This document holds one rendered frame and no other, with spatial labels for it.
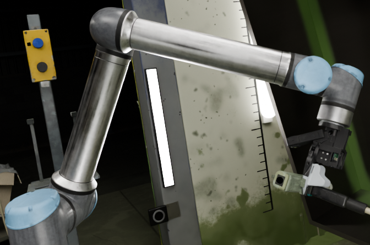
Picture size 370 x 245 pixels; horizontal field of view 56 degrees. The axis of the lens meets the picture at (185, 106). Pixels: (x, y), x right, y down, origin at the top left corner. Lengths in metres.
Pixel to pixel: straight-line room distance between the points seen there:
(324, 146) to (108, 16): 0.68
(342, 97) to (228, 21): 1.14
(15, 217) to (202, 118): 1.16
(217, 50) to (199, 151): 1.11
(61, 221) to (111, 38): 0.55
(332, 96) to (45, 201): 0.85
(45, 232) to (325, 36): 1.34
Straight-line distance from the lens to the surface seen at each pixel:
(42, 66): 1.89
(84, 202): 1.23
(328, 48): 1.71
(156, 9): 1.90
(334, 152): 1.03
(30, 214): 1.07
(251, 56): 0.89
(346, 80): 1.06
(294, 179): 0.99
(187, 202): 1.97
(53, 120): 1.96
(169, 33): 0.92
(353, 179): 1.91
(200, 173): 1.96
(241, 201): 2.12
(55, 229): 1.10
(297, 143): 1.08
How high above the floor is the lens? 1.17
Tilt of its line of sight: 4 degrees down
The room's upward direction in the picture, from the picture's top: 9 degrees counter-clockwise
